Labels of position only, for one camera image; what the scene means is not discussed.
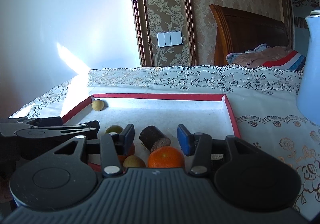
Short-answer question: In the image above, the grey crumpled cloth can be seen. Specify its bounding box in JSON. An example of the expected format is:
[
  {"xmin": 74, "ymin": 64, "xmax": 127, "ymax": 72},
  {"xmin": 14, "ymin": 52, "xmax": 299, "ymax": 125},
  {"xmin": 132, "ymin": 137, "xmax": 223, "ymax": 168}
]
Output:
[{"xmin": 244, "ymin": 43, "xmax": 268, "ymax": 54}]

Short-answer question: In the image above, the yellow-green lime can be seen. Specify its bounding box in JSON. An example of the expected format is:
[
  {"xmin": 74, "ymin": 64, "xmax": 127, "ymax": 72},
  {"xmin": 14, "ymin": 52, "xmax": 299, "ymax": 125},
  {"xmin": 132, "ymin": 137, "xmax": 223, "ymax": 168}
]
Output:
[{"xmin": 105, "ymin": 125, "xmax": 124, "ymax": 135}]

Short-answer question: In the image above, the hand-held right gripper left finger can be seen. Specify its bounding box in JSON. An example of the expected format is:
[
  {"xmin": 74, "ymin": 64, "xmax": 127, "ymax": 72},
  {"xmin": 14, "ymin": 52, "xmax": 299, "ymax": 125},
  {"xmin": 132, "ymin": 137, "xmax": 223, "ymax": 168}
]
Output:
[{"xmin": 54, "ymin": 123, "xmax": 135, "ymax": 177}]

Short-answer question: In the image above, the red cardboard box tray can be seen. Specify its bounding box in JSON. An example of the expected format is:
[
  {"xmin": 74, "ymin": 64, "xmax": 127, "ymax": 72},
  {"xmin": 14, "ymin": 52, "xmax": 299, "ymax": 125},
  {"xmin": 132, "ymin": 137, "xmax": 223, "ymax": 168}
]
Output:
[{"xmin": 61, "ymin": 93, "xmax": 242, "ymax": 172}]

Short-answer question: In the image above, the tan longan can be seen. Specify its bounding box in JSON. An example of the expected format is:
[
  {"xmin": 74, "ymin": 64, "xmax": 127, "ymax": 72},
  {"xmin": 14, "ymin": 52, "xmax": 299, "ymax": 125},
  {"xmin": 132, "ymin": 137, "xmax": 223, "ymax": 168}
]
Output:
[
  {"xmin": 123, "ymin": 155, "xmax": 146, "ymax": 168},
  {"xmin": 91, "ymin": 99, "xmax": 105, "ymax": 111}
]

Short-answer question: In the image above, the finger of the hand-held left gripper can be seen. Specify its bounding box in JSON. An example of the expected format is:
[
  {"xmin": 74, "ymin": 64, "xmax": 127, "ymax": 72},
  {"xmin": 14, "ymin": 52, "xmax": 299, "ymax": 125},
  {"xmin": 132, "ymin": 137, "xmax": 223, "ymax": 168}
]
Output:
[
  {"xmin": 60, "ymin": 120, "xmax": 100, "ymax": 131},
  {"xmin": 0, "ymin": 116, "xmax": 63, "ymax": 130}
]

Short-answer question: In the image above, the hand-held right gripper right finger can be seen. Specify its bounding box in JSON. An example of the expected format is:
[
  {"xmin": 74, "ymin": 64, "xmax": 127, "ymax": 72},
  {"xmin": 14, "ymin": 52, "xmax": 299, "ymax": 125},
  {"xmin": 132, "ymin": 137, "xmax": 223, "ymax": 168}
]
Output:
[{"xmin": 177, "ymin": 124, "xmax": 260, "ymax": 177}]

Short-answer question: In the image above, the orange tangerine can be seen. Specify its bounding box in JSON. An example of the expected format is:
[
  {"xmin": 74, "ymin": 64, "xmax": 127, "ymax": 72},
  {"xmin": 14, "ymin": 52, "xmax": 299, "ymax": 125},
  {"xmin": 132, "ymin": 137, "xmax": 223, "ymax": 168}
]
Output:
[
  {"xmin": 117, "ymin": 143, "xmax": 136, "ymax": 163},
  {"xmin": 148, "ymin": 146, "xmax": 185, "ymax": 168}
]

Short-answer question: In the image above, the wooden wall moulding frame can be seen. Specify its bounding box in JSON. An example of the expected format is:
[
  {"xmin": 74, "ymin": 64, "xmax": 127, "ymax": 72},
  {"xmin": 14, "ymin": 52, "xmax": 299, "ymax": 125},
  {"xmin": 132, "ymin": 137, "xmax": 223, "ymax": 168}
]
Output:
[{"xmin": 127, "ymin": 0, "xmax": 198, "ymax": 67}]

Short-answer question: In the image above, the wooden bed headboard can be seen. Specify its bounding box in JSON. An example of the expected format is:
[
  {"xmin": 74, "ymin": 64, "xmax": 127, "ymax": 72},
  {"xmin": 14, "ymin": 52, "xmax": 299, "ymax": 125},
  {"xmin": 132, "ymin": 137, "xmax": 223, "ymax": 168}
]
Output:
[{"xmin": 209, "ymin": 4, "xmax": 290, "ymax": 65}]

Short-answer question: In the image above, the patterned wardrobe door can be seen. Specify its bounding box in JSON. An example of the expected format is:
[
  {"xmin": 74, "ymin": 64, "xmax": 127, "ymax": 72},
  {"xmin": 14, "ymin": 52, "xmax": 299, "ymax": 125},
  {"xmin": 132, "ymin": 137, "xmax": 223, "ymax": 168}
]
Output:
[{"xmin": 274, "ymin": 0, "xmax": 320, "ymax": 49}]

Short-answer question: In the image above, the light blue electric kettle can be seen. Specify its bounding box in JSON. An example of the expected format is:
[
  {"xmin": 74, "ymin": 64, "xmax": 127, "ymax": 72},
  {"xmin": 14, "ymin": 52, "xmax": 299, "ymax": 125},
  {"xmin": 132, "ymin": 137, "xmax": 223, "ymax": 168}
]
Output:
[{"xmin": 296, "ymin": 10, "xmax": 320, "ymax": 126}]

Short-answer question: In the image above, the floral lace tablecloth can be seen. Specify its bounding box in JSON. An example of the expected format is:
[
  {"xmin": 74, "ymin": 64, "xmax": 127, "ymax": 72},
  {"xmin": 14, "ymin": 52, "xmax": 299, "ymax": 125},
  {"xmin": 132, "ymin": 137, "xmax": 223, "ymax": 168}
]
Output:
[{"xmin": 7, "ymin": 64, "xmax": 320, "ymax": 214}]

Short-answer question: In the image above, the white wall light switch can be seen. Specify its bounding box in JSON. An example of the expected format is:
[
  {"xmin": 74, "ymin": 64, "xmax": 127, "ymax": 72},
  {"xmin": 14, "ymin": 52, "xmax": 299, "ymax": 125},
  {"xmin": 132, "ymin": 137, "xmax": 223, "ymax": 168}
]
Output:
[{"xmin": 157, "ymin": 31, "xmax": 183, "ymax": 47}]

